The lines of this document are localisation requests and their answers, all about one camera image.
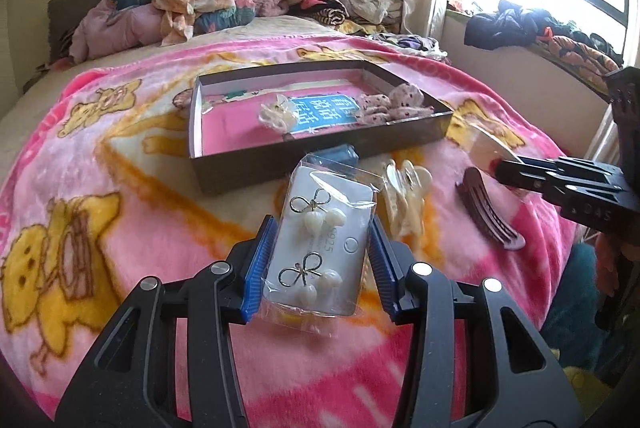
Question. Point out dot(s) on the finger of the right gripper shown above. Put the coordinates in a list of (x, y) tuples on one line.
[(522, 180), (571, 166)]

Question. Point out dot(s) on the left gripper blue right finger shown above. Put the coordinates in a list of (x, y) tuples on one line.
[(381, 257)]

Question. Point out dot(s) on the dark clothes on windowsill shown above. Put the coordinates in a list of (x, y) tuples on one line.
[(514, 25)]

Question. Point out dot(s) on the pink cartoon bear blanket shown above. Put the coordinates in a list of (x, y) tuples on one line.
[(97, 191)]

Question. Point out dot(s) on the dark red hair comb clip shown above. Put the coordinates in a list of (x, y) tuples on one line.
[(474, 196)]

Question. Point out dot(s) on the pink pillow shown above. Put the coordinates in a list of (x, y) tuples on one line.
[(106, 30)]

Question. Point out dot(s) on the small white hair clip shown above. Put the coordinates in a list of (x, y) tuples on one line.
[(281, 115)]

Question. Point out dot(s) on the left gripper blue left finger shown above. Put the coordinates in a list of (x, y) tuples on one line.
[(256, 265)]

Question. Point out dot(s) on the bow earrings card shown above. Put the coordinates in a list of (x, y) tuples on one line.
[(315, 273)]

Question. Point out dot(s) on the cream claw hair clip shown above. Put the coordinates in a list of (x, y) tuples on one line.
[(406, 186)]

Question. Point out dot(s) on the dark shallow cardboard box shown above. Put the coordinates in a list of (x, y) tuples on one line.
[(253, 125)]

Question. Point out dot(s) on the blue label card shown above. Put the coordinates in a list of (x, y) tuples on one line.
[(324, 111)]

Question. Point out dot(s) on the pink dotted scrunchie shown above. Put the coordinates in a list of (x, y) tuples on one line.
[(404, 102)]

